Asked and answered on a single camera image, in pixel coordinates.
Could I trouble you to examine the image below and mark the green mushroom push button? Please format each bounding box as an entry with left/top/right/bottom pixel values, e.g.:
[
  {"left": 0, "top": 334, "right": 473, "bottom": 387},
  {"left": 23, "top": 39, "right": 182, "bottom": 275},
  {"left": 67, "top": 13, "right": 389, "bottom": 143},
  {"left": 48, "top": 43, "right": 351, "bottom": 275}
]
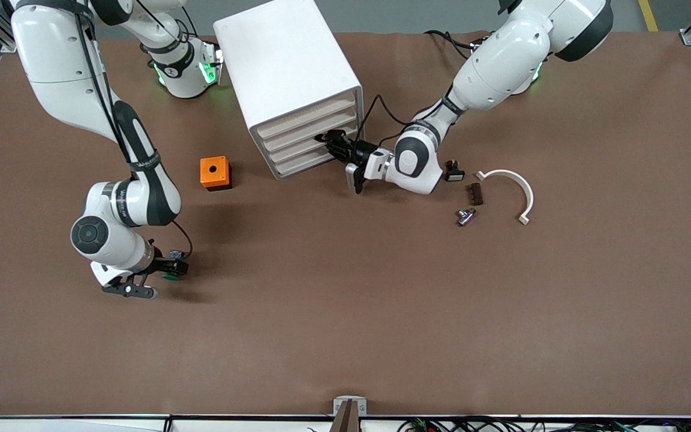
[{"left": 157, "top": 248, "right": 191, "bottom": 282}]

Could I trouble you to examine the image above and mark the white plastic drawer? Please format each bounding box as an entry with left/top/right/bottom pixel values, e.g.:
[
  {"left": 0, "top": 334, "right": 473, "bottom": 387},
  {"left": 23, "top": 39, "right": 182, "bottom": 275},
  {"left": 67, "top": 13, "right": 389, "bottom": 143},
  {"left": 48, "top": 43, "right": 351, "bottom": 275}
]
[
  {"left": 269, "top": 143, "right": 355, "bottom": 179},
  {"left": 262, "top": 120, "right": 358, "bottom": 172},
  {"left": 254, "top": 104, "right": 362, "bottom": 158},
  {"left": 250, "top": 89, "right": 362, "bottom": 143}
]

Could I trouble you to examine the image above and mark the white drawer cabinet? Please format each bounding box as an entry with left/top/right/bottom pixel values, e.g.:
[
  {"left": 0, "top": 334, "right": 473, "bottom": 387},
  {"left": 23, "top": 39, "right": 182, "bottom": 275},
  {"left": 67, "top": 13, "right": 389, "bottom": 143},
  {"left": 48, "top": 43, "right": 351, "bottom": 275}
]
[{"left": 213, "top": 0, "right": 365, "bottom": 180}]

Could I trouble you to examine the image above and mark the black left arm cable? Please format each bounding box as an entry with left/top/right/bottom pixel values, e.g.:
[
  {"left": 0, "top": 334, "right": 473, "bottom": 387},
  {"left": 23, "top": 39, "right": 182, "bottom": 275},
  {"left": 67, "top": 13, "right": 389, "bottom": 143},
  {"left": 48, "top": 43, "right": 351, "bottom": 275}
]
[{"left": 357, "top": 94, "right": 442, "bottom": 151}]

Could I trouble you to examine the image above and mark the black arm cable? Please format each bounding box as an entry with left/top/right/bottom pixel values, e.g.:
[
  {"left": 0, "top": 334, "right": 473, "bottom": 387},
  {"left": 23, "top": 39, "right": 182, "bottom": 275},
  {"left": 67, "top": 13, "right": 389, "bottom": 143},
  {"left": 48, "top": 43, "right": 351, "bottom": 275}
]
[
  {"left": 357, "top": 94, "right": 442, "bottom": 151},
  {"left": 73, "top": 5, "right": 137, "bottom": 166}
]

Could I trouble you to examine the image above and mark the orange button enclosure box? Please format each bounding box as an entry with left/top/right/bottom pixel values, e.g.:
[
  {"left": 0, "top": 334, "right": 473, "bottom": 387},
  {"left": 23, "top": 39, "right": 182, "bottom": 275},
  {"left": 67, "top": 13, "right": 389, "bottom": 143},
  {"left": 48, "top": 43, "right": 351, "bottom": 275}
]
[{"left": 199, "top": 155, "right": 233, "bottom": 192}]

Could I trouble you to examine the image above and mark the white table edge rail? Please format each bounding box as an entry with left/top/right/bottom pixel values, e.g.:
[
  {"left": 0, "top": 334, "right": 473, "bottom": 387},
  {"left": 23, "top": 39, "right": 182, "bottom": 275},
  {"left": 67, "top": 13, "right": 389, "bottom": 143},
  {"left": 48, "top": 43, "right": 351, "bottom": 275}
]
[{"left": 0, "top": 413, "right": 691, "bottom": 432}]

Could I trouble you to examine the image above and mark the black base cable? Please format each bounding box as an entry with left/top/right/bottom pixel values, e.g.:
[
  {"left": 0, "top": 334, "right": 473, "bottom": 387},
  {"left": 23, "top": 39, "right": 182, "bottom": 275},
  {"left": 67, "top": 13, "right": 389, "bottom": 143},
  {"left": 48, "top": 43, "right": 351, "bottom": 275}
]
[{"left": 422, "top": 29, "right": 491, "bottom": 62}]

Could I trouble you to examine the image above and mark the white half ring clamp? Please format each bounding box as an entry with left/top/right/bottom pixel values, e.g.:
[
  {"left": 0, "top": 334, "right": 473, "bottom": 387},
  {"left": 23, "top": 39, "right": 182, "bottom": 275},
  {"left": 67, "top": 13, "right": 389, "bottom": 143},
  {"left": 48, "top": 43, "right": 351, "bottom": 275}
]
[{"left": 476, "top": 169, "right": 534, "bottom": 226}]

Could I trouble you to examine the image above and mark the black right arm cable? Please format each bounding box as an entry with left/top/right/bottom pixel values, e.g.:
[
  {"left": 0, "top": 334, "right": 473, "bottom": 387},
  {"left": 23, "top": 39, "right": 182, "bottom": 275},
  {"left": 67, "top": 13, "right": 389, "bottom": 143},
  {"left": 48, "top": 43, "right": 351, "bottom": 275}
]
[{"left": 73, "top": 5, "right": 137, "bottom": 166}]

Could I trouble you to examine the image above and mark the silver table edge bracket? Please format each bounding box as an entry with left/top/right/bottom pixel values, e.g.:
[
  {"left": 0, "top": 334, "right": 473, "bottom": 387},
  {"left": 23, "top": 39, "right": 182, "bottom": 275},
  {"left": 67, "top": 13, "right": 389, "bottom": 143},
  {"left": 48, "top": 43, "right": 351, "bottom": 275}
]
[{"left": 333, "top": 395, "right": 368, "bottom": 416}]

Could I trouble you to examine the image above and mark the brown vertical post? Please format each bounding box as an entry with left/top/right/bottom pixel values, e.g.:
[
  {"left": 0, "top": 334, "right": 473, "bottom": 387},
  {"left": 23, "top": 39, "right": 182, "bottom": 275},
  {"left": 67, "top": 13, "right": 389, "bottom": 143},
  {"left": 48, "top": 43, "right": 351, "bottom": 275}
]
[{"left": 329, "top": 400, "right": 362, "bottom": 432}]

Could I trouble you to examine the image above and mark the tangled cable bundle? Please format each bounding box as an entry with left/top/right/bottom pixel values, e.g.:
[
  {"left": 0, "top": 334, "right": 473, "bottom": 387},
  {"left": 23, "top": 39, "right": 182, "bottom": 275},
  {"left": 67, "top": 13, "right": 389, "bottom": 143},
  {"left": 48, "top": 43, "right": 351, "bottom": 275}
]
[{"left": 398, "top": 417, "right": 691, "bottom": 432}]

